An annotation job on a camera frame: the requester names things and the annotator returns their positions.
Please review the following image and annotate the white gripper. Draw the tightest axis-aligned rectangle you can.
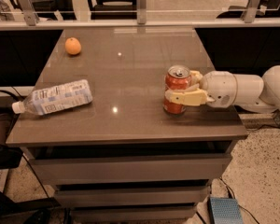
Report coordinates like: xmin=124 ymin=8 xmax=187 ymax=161
xmin=165 ymin=70 xmax=237 ymax=108

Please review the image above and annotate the red coke can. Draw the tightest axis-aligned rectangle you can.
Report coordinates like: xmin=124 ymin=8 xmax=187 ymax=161
xmin=163 ymin=65 xmax=191 ymax=115

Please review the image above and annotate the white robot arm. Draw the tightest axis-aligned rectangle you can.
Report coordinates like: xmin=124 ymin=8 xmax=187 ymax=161
xmin=163 ymin=65 xmax=280 ymax=115

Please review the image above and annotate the grey drawer cabinet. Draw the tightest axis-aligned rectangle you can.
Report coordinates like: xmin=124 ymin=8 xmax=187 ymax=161
xmin=7 ymin=28 xmax=246 ymax=223

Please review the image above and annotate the black office chair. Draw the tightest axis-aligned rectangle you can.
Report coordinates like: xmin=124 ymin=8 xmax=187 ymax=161
xmin=87 ymin=0 xmax=146 ymax=21

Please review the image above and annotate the blue perforated box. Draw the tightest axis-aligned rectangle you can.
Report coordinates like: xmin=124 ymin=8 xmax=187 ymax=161
xmin=207 ymin=197 xmax=244 ymax=224

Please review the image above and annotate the orange fruit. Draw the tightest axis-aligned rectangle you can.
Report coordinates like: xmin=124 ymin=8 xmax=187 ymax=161
xmin=64 ymin=37 xmax=81 ymax=55

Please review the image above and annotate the clear plastic water bottle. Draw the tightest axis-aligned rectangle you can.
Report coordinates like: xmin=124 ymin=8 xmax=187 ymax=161
xmin=12 ymin=79 xmax=92 ymax=116

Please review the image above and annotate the metal glass railing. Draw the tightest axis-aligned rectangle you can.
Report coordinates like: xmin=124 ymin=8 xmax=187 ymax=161
xmin=0 ymin=0 xmax=280 ymax=31

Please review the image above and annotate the black floor cable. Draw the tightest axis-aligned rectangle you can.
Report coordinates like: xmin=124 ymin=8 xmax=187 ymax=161
xmin=218 ymin=177 xmax=260 ymax=224

